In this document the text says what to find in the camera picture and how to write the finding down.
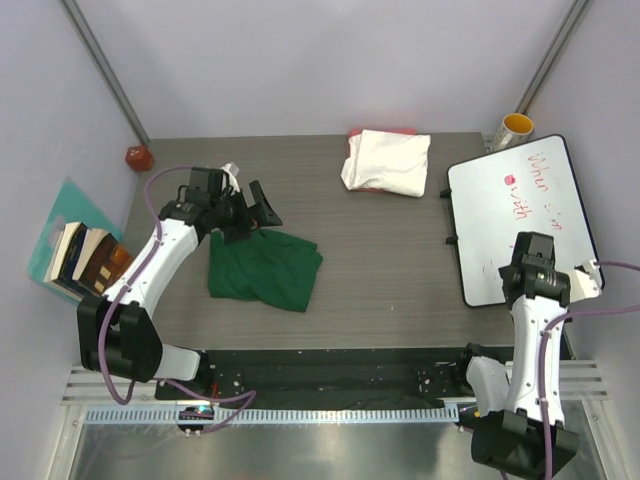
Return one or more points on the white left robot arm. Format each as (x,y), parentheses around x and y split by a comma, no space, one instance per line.
(116,332)

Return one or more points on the red cube block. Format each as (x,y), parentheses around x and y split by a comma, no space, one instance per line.
(139,158)

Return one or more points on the teal plastic folder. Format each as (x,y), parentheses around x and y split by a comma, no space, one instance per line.
(71,204)

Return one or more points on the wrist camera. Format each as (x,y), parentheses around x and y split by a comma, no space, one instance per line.
(212,180)
(585,281)

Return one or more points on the white slotted cable duct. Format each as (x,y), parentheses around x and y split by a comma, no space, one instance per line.
(198,415)

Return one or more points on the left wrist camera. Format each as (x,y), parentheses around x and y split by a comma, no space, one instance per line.
(212,180)

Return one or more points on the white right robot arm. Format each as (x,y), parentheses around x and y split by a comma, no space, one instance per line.
(521,429)

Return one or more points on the yellow and white cup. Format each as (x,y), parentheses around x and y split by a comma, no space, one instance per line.
(514,130)

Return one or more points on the folded white t shirt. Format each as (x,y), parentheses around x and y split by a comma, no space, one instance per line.
(390,162)

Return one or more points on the white dry-erase board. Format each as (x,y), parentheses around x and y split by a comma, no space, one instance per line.
(530,187)

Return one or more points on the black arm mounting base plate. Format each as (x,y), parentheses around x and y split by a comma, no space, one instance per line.
(337,379)

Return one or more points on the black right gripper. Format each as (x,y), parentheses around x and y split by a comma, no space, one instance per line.
(508,300)

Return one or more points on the stack of books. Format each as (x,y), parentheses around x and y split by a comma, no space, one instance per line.
(86,262)

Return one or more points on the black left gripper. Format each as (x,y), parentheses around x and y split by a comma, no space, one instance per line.
(244,228)

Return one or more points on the green t shirt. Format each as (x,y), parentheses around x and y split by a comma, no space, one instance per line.
(273,267)

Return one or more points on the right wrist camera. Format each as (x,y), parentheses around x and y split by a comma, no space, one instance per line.
(585,281)

